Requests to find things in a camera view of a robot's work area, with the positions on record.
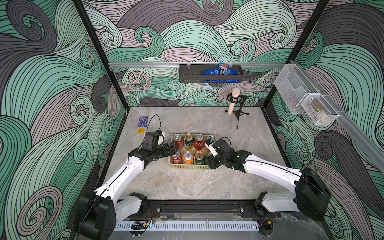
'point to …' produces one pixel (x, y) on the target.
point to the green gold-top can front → (199, 158)
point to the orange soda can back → (208, 137)
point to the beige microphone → (236, 93)
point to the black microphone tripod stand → (238, 102)
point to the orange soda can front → (187, 158)
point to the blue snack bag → (216, 71)
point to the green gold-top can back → (189, 141)
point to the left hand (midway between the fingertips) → (172, 147)
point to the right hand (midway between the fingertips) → (211, 157)
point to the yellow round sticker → (140, 131)
